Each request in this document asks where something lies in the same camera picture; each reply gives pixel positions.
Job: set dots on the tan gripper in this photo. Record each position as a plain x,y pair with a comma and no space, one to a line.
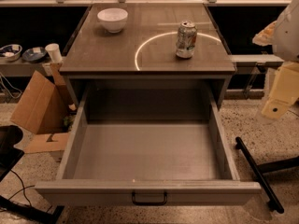
288,36

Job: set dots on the grey top drawer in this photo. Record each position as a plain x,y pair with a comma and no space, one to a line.
147,141

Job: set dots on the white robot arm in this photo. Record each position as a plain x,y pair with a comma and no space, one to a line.
283,35

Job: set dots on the grey drawer cabinet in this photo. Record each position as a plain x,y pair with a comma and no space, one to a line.
145,47

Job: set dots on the grey side shelf right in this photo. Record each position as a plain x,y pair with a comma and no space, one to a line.
245,63

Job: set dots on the grey side shelf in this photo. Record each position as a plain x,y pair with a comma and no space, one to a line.
245,63
21,68

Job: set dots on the crushed soda can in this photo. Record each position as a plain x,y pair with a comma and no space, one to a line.
186,39

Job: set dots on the black stand leg right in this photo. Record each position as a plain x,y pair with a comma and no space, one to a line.
260,169

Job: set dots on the white ceramic bowl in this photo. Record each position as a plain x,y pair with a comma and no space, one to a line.
113,19

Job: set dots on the white paper cup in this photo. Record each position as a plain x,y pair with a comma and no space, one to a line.
54,52

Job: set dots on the blue patterned bowl right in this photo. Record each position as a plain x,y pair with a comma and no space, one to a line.
34,55

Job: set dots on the blue patterned bowl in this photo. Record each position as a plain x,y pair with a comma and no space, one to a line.
34,55
11,52

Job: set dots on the brown cardboard box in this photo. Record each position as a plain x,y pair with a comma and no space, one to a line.
44,110

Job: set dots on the blue patterned bowl left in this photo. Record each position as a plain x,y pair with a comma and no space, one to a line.
11,52

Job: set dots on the grey side shelf left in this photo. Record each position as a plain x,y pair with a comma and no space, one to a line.
21,68

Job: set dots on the black stand base left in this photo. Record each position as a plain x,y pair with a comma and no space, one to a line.
9,156

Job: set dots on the black top drawer handle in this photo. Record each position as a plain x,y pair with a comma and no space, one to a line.
149,199

